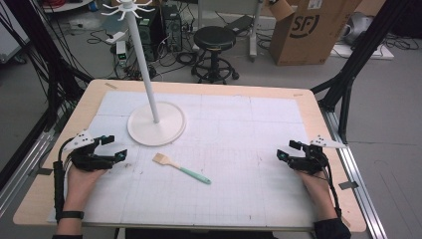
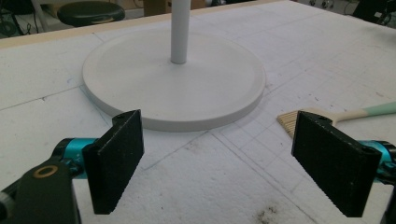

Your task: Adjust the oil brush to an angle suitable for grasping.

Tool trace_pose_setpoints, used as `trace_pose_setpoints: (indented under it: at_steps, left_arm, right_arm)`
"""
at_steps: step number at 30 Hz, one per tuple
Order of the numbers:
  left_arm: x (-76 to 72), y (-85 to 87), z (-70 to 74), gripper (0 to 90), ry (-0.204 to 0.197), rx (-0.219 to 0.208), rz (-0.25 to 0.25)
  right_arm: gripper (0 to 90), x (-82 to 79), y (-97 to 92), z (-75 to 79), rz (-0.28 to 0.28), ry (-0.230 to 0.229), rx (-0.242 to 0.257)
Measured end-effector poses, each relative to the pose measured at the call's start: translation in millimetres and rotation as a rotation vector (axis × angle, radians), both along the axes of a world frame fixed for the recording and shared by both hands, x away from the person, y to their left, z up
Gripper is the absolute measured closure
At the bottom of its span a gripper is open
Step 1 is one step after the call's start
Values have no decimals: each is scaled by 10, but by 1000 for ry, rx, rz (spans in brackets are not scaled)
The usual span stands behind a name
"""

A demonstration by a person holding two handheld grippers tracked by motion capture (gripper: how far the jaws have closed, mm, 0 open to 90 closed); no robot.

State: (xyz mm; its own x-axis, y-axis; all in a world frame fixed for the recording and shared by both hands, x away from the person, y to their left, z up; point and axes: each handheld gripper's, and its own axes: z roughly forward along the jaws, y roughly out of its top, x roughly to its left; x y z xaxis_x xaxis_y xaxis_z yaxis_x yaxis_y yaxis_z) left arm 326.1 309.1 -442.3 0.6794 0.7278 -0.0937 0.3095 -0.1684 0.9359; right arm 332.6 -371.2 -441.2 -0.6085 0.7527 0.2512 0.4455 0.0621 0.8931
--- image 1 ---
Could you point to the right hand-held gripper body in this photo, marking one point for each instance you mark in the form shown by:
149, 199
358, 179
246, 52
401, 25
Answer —
310, 161

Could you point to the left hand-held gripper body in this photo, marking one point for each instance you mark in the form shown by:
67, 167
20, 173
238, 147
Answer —
84, 159

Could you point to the person's right hand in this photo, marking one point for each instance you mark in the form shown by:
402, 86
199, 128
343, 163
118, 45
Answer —
316, 187

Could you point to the black tape strip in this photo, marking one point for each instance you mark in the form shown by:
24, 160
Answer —
348, 185
44, 171

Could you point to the white hook stand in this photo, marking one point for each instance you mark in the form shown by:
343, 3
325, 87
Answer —
156, 124

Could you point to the black wristband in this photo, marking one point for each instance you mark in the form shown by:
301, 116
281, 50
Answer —
71, 214

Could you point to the white grid mat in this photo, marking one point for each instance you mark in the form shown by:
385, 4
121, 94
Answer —
215, 149

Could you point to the white power supply box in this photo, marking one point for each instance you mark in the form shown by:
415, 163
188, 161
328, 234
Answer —
121, 53

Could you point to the white small device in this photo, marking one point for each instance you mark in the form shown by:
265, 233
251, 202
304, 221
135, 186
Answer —
116, 37

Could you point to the brown cardboard box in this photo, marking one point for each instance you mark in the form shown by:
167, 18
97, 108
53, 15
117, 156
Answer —
308, 36

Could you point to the white flat board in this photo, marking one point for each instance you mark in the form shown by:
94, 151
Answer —
361, 52

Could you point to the black computer tower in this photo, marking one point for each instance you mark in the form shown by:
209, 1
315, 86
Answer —
172, 30
149, 33

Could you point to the grey metal stand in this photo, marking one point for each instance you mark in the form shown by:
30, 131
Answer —
255, 30

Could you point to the black round stool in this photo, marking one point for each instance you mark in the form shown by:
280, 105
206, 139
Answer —
214, 38

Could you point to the grey rounded device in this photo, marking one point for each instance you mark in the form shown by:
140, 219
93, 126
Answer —
360, 26

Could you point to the aluminium rail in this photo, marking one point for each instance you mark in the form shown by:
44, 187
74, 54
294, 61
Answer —
360, 176
23, 176

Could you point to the black metal frame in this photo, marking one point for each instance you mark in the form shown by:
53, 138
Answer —
49, 66
358, 56

